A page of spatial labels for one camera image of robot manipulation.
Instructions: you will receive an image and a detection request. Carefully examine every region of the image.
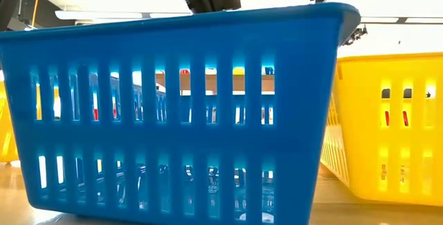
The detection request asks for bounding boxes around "blue plastic slotted basket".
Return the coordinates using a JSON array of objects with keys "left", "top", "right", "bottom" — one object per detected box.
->
[{"left": 0, "top": 2, "right": 361, "bottom": 225}]

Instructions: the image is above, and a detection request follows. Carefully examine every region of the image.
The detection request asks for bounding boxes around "black ceiling track spotlight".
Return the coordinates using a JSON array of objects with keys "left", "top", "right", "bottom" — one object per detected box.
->
[{"left": 342, "top": 24, "right": 368, "bottom": 46}]

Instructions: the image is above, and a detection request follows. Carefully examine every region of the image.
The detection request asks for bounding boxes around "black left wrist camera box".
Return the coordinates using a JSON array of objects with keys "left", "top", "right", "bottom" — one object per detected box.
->
[{"left": 211, "top": 0, "right": 242, "bottom": 12}]

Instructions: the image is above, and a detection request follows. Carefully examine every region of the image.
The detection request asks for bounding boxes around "yellow hanging cable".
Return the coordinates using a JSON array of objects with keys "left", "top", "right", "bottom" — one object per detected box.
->
[{"left": 30, "top": 0, "right": 42, "bottom": 29}]

